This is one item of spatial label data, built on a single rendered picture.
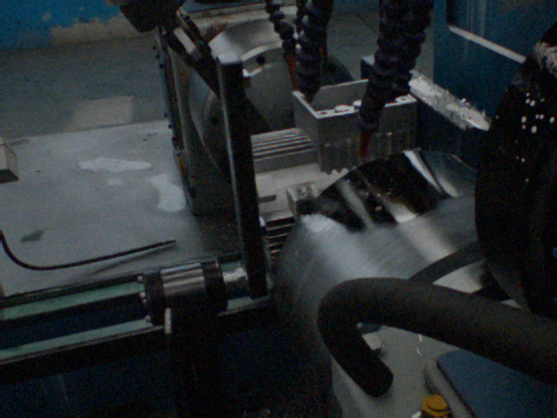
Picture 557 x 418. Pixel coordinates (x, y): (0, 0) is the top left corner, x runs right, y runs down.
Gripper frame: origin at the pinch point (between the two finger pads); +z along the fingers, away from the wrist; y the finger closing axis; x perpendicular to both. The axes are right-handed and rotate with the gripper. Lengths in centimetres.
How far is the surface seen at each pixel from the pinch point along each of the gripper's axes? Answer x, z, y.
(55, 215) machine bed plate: 44, 11, 49
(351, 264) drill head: -0.5, -1.6, -38.2
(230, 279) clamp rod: 11.2, 4.3, -20.1
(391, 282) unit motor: -2, -17, -60
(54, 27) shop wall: 105, 48, 567
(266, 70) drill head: -5.8, 1.6, 14.7
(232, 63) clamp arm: -2.6, -13.8, -20.9
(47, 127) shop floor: 114, 63, 344
